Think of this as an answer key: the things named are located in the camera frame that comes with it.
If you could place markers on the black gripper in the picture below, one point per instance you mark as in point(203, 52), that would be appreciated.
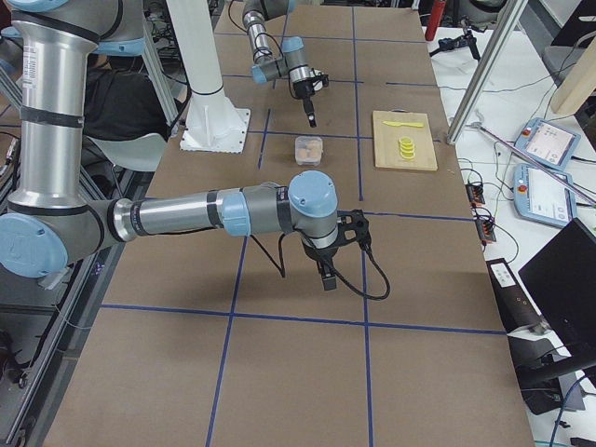
point(302, 88)

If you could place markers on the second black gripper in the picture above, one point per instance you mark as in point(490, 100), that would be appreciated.
point(319, 254)

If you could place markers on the clear plastic egg box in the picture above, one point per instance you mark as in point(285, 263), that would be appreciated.
point(308, 150)

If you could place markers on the yellow plastic knife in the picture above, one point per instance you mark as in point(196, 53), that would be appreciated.
point(416, 125)

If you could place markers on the bamboo cutting board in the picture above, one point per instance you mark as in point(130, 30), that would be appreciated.
point(386, 144)

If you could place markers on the red cylinder bottle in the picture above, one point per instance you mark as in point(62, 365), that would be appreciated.
point(434, 19)

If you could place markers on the orange electronics board near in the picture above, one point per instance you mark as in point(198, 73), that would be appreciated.
point(485, 229)

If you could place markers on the orange electronics board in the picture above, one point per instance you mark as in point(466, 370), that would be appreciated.
point(475, 195)
point(485, 229)

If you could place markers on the orange electronics board far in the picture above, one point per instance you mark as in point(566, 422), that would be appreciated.
point(475, 195)

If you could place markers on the black tripod leg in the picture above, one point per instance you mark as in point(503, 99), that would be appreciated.
point(467, 39)

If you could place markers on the white plastic chair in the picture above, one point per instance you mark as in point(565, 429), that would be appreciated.
point(142, 154)

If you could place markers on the seated person in black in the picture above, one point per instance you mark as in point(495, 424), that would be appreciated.
point(120, 105)

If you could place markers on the black device with label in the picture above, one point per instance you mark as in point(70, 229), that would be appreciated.
point(515, 308)

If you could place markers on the blue teach pendant near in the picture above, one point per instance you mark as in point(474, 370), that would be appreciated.
point(539, 198)

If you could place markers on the blue teach pendant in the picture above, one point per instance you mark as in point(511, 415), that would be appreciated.
point(539, 198)
point(547, 143)

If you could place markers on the black monitor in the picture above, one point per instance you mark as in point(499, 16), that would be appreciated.
point(561, 280)

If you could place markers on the blue teach pendant far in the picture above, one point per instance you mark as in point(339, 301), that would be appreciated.
point(547, 143)

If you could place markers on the metal reacher grabber stick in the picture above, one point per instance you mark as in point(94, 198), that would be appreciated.
point(524, 157)

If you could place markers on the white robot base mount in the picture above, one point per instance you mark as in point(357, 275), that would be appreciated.
point(213, 123)

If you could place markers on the aluminium frame post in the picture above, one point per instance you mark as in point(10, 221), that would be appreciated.
point(499, 37)

